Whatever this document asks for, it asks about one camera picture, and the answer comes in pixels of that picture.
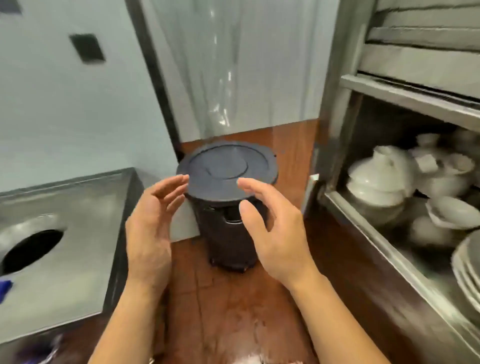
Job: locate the person's right hand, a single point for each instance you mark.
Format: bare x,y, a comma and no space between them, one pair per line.
279,240

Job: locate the person's left hand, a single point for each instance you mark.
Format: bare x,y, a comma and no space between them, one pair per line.
148,240

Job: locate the person's left fingers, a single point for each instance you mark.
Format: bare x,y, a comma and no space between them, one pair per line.
173,191

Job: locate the person's right thumb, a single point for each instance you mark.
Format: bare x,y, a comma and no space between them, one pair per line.
249,221

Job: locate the person's right forearm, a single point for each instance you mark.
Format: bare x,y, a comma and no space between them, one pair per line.
333,322

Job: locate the person's left forearm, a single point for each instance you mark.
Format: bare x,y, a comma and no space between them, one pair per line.
127,326

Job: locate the black round trash bin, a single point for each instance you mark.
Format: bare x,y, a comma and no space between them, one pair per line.
230,240

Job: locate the black round bin lid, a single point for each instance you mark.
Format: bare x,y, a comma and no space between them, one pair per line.
225,167

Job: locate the steel counter with round hole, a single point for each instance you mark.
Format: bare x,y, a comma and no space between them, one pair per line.
63,258

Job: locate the large white lidded tureen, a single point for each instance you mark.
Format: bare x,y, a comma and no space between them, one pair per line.
378,180

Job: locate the clear plastic curtain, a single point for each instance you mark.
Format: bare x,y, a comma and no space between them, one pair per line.
240,63

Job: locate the white rounded ceramic dish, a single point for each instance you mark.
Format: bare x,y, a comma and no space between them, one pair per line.
427,231

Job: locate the blue cloth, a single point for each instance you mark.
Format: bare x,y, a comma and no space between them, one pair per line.
4,289

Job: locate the white ceramic bowl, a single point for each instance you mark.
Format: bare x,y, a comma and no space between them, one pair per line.
450,174

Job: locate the stack of white plates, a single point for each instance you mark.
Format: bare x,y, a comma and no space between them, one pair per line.
468,266

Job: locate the steel cabinet with roller shutter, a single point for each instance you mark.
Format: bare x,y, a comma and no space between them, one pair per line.
412,67

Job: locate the black door frame strip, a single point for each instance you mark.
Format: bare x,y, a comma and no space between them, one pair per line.
153,75

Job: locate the black wall plate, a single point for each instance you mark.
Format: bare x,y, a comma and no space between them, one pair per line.
87,48

